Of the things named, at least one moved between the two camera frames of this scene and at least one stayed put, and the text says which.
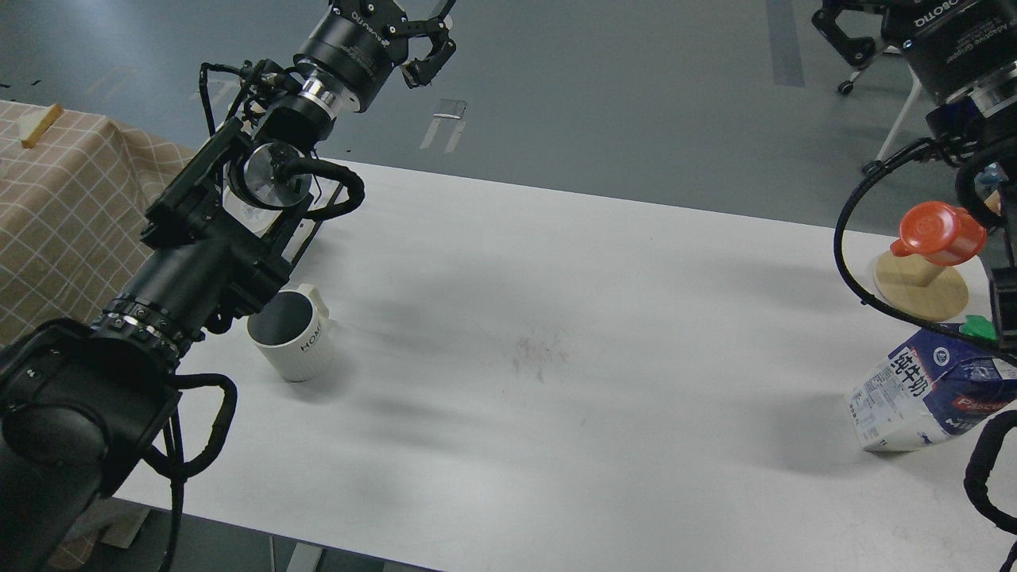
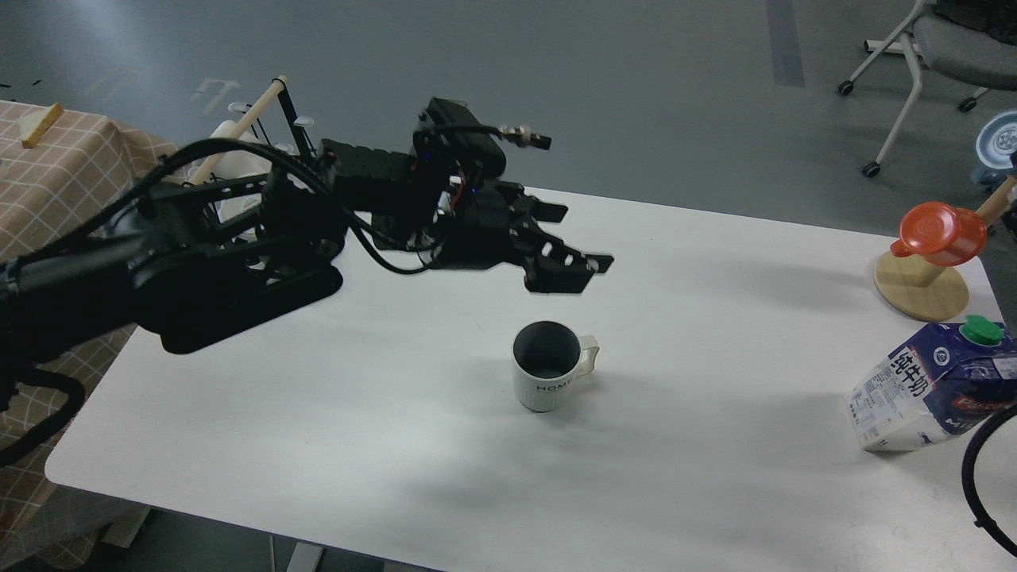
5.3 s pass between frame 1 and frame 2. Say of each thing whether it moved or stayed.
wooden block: stayed
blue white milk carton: stayed
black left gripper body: moved
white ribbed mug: moved
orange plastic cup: stayed
